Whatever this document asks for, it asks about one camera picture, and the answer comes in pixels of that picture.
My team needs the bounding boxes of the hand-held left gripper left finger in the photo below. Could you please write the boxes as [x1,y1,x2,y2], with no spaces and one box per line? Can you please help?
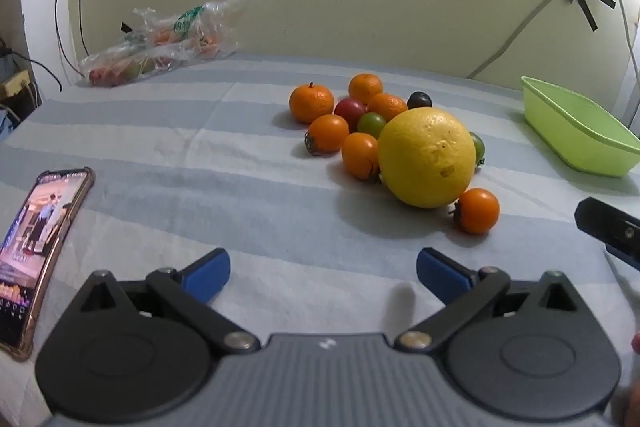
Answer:
[75,248,261,356]

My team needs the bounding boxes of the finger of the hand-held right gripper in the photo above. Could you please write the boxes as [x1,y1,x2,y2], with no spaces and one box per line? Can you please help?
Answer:
[574,197,640,267]

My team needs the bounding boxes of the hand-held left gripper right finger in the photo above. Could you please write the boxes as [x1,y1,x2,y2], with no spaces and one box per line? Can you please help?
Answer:
[395,248,583,355]

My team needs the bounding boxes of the orange cherry tomato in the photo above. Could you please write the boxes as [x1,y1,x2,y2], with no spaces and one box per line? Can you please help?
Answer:
[452,188,501,235]
[305,114,350,156]
[341,132,381,182]

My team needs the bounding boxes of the light green plastic basket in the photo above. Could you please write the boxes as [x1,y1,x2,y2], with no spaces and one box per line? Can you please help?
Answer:
[521,76,640,178]

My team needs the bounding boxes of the large yellow grapefruit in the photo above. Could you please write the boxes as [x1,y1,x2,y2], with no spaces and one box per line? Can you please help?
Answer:
[377,107,477,210]

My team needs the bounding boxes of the green cherry tomato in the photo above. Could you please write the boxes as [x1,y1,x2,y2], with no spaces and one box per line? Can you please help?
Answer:
[357,112,387,138]
[469,132,486,168]

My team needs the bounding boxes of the orange tangerine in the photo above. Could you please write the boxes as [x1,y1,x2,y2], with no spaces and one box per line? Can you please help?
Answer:
[367,93,408,122]
[348,73,384,105]

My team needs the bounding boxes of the red cherry tomato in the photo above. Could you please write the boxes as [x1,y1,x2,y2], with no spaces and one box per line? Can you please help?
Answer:
[334,98,368,120]

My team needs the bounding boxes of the striped bed sheet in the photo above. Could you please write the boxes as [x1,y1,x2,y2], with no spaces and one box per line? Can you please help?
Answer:
[0,52,640,427]

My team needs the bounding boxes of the clear plastic bag of produce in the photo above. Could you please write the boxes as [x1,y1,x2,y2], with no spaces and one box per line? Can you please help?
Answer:
[77,0,271,88]

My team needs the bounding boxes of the beige extension socket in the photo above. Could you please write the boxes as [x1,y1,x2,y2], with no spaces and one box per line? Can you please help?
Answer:
[0,69,31,98]

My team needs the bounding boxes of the grey wall cable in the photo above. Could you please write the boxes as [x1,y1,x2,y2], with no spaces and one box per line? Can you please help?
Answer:
[467,0,566,80]

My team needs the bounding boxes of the black socket cable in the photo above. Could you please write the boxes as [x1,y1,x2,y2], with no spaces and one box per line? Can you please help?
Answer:
[7,49,63,94]

